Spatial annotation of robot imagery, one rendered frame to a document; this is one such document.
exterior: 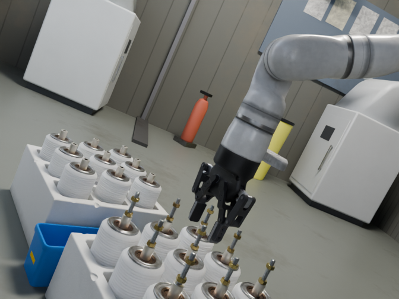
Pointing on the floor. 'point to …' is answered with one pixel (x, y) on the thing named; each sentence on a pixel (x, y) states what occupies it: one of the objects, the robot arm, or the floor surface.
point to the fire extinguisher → (193, 122)
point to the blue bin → (48, 250)
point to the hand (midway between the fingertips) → (205, 224)
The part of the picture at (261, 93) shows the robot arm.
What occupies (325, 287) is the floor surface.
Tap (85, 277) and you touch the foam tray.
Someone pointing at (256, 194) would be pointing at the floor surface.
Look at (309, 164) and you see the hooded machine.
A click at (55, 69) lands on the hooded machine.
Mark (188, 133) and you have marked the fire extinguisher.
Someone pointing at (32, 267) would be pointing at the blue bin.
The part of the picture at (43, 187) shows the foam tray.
